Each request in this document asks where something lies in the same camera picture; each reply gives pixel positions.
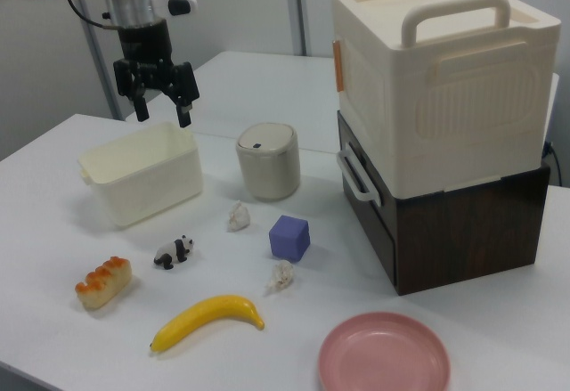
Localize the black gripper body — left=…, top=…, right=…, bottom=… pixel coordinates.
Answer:
left=118, top=20, right=180, bottom=84

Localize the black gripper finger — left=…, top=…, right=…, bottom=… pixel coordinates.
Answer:
left=112, top=59, right=150, bottom=123
left=160, top=61, right=200, bottom=129

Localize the cream plastic box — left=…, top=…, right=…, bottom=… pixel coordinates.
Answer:
left=77, top=121, right=205, bottom=231

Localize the small beige lidded trash can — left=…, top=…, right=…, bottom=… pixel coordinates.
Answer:
left=234, top=122, right=302, bottom=202

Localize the white seashell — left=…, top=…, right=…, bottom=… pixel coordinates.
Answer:
left=226, top=200, right=251, bottom=233
left=265, top=260, right=296, bottom=293

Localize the toy panda figure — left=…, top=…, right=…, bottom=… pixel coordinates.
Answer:
left=153, top=234, right=196, bottom=270

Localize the purple cube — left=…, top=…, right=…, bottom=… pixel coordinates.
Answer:
left=268, top=215, right=311, bottom=264

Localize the toy bread with orange topping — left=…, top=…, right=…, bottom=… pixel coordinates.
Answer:
left=74, top=256, right=134, bottom=311

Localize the yellow toy banana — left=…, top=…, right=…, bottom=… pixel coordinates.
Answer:
left=149, top=293, right=265, bottom=354

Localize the dark wooden drawer cabinet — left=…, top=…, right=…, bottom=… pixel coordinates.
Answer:
left=336, top=110, right=552, bottom=297

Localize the pink plate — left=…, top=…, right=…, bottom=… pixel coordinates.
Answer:
left=317, top=312, right=452, bottom=391

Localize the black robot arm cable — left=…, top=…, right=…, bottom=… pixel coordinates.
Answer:
left=66, top=0, right=121, bottom=31

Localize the white drawer handle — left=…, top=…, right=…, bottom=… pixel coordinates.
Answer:
left=336, top=149, right=383, bottom=208

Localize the cream storage box with handles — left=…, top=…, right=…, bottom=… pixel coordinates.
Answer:
left=330, top=0, right=561, bottom=197

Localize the black cable behind cabinet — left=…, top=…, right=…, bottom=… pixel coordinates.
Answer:
left=541, top=140, right=563, bottom=187

